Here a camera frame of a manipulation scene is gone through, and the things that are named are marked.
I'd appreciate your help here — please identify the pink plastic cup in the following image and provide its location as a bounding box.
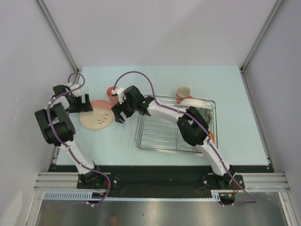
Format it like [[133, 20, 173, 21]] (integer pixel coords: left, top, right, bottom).
[[106, 87, 119, 105]]

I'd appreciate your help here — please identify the pink cream floral plate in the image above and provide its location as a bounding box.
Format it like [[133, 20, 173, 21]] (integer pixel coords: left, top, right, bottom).
[[79, 100, 115, 131]]

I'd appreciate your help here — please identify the metal wire dish rack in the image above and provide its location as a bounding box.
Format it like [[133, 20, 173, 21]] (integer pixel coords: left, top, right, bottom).
[[135, 99, 218, 156]]

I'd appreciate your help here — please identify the aluminium front rail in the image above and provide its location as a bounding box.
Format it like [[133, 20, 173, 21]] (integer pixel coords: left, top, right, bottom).
[[34, 172, 290, 192]]

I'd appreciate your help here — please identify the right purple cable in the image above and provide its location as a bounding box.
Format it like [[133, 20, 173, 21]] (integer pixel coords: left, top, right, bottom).
[[113, 71, 257, 205]]

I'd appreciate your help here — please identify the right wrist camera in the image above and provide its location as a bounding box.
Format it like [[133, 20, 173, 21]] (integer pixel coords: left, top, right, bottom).
[[111, 87, 125, 104]]

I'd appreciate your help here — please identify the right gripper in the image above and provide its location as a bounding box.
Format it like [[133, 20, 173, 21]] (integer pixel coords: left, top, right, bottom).
[[112, 97, 137, 123]]

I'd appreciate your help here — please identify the left aluminium frame post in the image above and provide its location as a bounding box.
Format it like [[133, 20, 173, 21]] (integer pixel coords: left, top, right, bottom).
[[34, 0, 79, 72]]

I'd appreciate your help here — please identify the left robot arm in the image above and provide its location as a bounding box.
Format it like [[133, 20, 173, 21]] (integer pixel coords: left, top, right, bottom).
[[34, 83, 108, 189]]

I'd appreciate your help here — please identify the white slotted cable duct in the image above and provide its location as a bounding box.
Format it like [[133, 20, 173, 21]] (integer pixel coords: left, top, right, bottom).
[[43, 191, 220, 202]]

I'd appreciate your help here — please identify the orange white bowl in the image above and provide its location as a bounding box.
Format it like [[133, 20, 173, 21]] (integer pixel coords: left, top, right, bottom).
[[209, 131, 215, 142]]

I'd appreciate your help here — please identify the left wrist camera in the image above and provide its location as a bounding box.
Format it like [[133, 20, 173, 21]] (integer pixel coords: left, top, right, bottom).
[[67, 82, 82, 97]]

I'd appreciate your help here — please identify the green floral bowl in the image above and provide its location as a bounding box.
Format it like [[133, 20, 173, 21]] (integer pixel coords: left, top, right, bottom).
[[199, 108, 213, 125]]

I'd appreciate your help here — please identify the orange white mug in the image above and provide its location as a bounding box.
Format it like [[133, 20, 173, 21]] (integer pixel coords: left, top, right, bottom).
[[176, 86, 193, 104]]

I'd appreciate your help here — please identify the white grey-rimmed deep plate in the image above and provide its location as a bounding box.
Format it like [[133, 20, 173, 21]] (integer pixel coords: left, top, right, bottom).
[[180, 98, 211, 109]]

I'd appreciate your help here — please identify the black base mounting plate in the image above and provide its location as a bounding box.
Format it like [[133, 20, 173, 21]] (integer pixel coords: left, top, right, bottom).
[[48, 165, 274, 200]]

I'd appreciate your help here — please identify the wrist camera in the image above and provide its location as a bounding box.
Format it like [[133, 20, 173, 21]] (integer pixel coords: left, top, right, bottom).
[[111, 87, 125, 104], [67, 82, 82, 97]]

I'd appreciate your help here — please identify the aluminium frame post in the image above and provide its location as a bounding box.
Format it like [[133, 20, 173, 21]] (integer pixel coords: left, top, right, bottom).
[[240, 0, 285, 72], [34, 0, 79, 72]]

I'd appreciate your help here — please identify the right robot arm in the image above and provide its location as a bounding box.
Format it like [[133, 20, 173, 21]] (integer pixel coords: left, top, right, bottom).
[[111, 85, 237, 189]]

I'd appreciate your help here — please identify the right aluminium frame post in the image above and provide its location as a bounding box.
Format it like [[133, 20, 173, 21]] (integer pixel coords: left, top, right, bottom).
[[240, 0, 285, 72]]

